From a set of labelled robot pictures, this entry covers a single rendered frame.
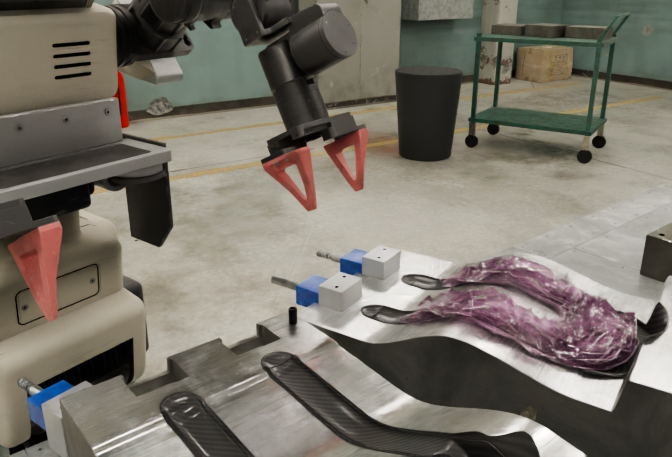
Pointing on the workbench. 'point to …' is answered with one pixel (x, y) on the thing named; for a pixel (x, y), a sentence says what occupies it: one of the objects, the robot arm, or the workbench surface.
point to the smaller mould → (658, 254)
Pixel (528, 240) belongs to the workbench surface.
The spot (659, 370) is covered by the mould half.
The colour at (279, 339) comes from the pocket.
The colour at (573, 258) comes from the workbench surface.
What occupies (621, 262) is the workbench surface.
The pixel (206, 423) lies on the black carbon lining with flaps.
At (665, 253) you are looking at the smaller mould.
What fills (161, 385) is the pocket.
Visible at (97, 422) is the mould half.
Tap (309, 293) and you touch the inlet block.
